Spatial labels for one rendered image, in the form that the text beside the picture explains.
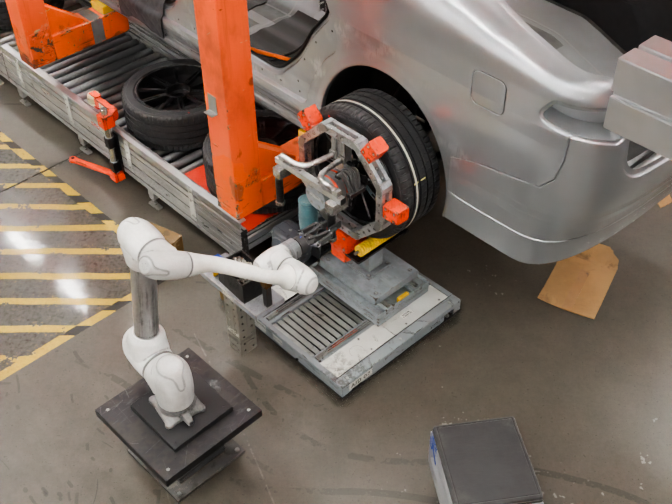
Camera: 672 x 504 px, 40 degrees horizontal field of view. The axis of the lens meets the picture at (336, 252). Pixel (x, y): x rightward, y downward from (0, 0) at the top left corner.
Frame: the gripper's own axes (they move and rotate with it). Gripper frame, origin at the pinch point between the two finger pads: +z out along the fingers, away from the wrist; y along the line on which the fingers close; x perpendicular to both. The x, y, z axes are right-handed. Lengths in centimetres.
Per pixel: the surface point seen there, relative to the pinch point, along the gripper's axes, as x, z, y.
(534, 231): 11, 47, 70
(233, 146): 12, -4, -60
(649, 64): 199, -111, 177
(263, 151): -1, 14, -62
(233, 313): -55, -33, -33
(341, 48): 49, 46, -42
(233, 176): -4, -6, -60
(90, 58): -56, 46, -282
